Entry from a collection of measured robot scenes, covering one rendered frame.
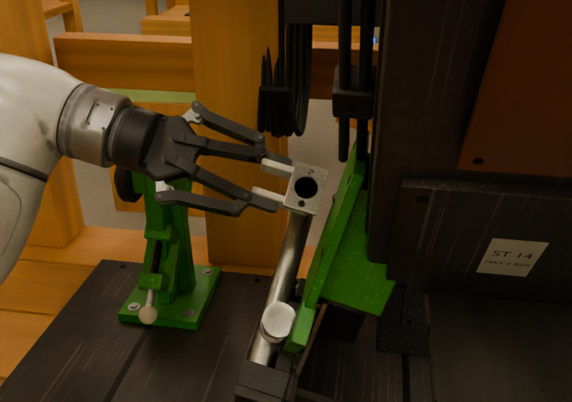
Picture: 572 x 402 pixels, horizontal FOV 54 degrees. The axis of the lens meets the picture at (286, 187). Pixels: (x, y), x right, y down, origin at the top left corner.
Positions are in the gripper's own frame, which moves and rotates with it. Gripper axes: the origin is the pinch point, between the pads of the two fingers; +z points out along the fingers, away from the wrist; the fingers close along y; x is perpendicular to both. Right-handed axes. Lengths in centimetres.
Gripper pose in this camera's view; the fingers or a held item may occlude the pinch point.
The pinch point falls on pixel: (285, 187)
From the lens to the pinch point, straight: 65.6
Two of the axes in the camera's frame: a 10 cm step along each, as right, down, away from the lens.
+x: -0.6, 2.7, 9.6
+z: 9.5, 3.1, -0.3
